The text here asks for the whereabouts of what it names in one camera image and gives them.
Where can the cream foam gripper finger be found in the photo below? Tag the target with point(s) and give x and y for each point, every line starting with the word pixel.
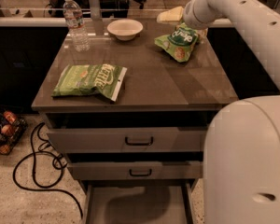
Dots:
pixel 172 16

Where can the green snack bag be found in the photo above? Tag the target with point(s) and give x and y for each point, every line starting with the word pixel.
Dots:
pixel 180 43

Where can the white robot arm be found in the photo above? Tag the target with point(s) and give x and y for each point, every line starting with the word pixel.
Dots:
pixel 241 158

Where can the green Kettle chip bag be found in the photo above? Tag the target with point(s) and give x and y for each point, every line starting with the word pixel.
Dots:
pixel 85 80

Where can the top grey drawer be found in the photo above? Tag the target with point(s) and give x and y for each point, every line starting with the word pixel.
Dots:
pixel 105 132

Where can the grey drawer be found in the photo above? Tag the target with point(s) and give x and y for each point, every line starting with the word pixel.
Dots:
pixel 140 202
pixel 105 132
pixel 116 166

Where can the grey drawer cabinet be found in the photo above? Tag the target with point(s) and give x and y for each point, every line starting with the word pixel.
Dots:
pixel 153 82

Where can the middle grey drawer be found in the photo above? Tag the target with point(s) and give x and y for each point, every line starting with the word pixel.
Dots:
pixel 116 166

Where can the bottom grey drawer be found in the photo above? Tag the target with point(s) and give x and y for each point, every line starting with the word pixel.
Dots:
pixel 140 202

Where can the white bowl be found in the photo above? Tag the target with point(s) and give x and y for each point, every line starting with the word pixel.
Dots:
pixel 125 29

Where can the clear plastic water bottle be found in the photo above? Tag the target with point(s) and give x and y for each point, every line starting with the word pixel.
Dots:
pixel 74 19

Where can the black top drawer handle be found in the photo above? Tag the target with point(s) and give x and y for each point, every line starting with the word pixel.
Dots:
pixel 139 143

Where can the black drawer handle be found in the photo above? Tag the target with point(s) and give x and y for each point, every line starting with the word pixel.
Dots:
pixel 140 173
pixel 139 143

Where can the black middle drawer handle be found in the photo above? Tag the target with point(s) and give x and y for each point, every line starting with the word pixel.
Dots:
pixel 140 173

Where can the black wire basket with items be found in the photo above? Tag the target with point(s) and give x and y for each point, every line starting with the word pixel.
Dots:
pixel 12 128

